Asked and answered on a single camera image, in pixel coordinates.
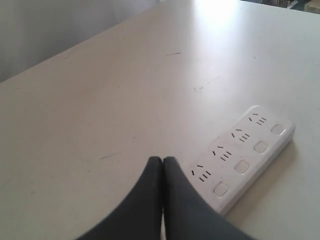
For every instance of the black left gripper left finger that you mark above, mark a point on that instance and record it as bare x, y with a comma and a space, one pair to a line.
139, 215

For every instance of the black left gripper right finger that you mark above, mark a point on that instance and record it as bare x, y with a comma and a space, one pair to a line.
186, 215

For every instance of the white five-outlet power strip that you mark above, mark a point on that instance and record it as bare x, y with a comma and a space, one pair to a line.
238, 156

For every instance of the white backdrop curtain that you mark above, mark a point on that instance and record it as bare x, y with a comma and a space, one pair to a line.
32, 31

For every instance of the cardboard boxes in background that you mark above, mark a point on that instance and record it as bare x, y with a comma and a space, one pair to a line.
311, 6

